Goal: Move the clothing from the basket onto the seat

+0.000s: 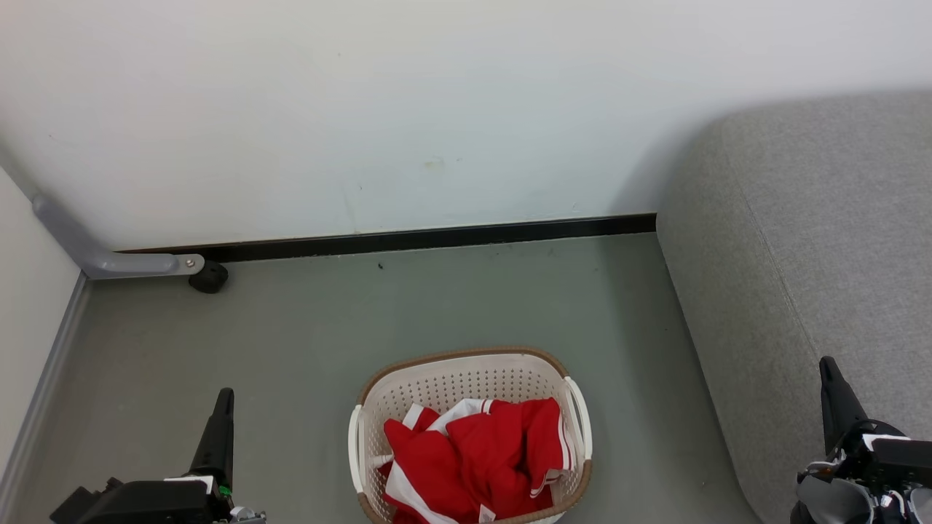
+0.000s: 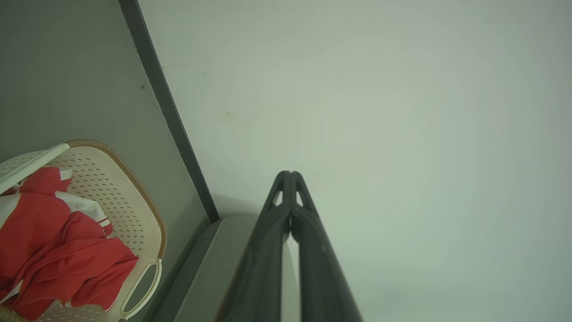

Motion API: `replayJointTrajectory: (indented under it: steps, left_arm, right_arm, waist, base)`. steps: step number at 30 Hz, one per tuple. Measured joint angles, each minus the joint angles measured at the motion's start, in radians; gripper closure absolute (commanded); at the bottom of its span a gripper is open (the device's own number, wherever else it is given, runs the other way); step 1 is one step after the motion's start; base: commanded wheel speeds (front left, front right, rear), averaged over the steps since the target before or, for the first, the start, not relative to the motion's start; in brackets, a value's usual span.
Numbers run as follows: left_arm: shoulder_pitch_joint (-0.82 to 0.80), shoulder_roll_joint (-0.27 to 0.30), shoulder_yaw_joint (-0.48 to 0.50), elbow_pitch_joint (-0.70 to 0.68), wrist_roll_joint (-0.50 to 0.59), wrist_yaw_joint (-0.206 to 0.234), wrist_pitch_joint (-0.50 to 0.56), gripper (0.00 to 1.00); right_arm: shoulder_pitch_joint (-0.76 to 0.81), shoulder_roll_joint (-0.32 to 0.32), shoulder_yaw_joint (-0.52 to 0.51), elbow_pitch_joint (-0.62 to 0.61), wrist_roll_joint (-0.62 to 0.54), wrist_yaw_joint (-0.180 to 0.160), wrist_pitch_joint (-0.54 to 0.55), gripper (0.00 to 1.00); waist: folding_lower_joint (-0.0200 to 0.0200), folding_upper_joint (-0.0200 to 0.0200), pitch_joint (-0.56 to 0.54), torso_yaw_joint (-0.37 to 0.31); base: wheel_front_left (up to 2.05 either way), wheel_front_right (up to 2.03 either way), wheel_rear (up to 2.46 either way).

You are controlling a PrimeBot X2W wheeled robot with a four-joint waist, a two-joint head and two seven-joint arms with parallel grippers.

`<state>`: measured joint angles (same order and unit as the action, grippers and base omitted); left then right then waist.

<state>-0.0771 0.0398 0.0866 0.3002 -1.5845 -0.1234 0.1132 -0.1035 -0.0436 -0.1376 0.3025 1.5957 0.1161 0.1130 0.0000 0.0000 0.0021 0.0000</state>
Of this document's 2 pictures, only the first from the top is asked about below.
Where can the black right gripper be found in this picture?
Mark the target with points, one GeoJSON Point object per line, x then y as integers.
{"type": "Point", "coordinates": [895, 458]}

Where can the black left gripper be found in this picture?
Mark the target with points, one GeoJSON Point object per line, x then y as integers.
{"type": "Point", "coordinates": [145, 503]}

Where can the red garment with paper tag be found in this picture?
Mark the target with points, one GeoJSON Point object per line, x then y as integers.
{"type": "Point", "coordinates": [510, 451]}

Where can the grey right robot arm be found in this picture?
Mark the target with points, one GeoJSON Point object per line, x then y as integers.
{"type": "Point", "coordinates": [830, 502]}

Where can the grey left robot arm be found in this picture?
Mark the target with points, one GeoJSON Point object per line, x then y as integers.
{"type": "Point", "coordinates": [247, 517]}

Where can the grey fabric sofa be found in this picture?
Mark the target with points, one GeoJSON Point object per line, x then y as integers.
{"type": "Point", "coordinates": [823, 255]}

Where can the black caster wheel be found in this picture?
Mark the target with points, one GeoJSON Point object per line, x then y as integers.
{"type": "Point", "coordinates": [210, 277]}

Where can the grey skirting strip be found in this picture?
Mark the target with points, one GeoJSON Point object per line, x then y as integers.
{"type": "Point", "coordinates": [44, 378]}

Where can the white perforated laundry basket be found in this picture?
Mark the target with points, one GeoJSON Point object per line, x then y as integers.
{"type": "Point", "coordinates": [466, 378]}

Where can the black baseboard strip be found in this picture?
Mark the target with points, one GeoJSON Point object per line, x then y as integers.
{"type": "Point", "coordinates": [437, 236]}

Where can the grey metal frame leg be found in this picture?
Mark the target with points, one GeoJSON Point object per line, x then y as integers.
{"type": "Point", "coordinates": [109, 260]}

